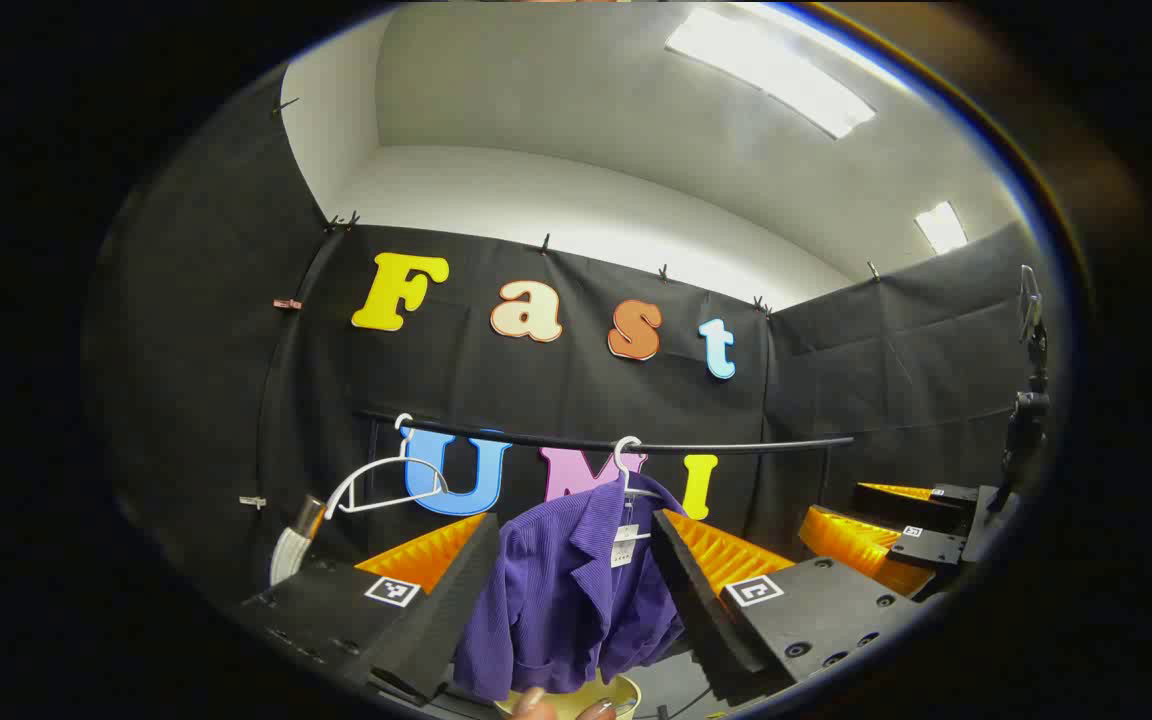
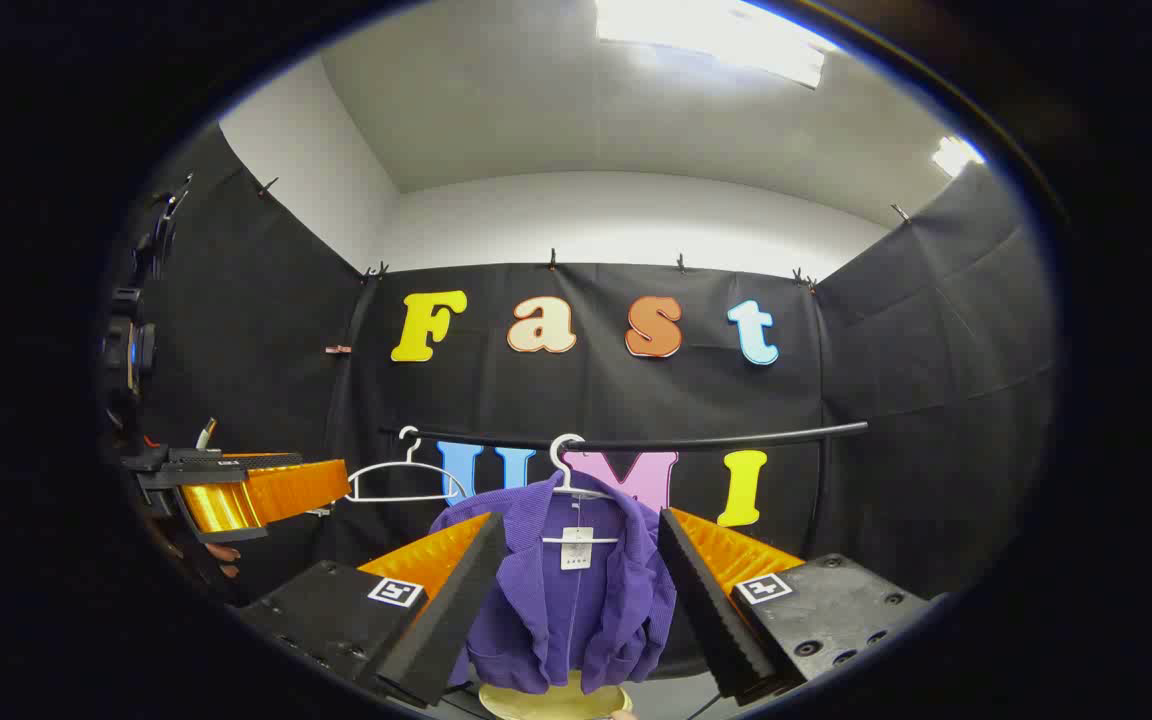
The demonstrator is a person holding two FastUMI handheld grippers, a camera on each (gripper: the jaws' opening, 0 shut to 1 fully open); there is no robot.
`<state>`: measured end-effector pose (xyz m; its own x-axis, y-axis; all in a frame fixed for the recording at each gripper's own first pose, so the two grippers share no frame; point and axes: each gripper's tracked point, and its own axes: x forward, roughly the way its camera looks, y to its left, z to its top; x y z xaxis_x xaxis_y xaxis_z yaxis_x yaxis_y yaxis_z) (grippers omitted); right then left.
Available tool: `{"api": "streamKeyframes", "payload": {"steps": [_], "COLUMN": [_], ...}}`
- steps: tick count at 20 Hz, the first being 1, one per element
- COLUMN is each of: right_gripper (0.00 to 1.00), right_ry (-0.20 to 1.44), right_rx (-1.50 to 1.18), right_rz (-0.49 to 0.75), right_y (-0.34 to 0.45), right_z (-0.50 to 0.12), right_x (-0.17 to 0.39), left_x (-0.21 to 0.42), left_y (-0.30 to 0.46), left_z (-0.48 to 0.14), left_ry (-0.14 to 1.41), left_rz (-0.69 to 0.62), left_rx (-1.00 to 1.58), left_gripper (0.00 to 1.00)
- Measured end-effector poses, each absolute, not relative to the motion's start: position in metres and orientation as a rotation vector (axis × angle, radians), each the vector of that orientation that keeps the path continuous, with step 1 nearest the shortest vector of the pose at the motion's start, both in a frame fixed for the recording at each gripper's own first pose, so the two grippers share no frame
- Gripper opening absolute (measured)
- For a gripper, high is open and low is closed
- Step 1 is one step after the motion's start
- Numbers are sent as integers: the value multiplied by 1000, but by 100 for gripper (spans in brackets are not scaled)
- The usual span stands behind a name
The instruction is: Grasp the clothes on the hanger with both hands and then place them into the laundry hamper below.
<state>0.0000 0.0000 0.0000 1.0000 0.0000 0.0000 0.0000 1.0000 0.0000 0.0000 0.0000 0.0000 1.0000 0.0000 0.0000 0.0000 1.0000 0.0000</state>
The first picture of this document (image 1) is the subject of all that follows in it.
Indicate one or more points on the black backdrop cloth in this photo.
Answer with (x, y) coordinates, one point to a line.
(556, 390)

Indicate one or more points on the cream laundry hamper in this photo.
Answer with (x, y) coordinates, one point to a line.
(626, 690)

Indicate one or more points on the white plastic hanger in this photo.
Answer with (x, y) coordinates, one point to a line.
(626, 478)
(406, 450)

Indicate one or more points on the small ceiling light panel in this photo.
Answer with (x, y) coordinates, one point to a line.
(941, 228)

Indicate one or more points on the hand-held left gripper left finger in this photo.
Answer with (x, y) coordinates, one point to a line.
(441, 620)

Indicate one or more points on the white tube with metal end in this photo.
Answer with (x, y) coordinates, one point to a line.
(286, 555)

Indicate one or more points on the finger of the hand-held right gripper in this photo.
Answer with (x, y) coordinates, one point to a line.
(951, 505)
(926, 548)

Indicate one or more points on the purple ribbed jacket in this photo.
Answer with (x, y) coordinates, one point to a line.
(556, 600)

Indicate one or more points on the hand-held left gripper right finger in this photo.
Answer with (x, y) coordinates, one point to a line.
(711, 620)

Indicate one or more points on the black clothes rail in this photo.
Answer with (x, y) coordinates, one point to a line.
(736, 447)

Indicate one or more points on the large ceiling light panel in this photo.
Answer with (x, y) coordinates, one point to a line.
(776, 75)

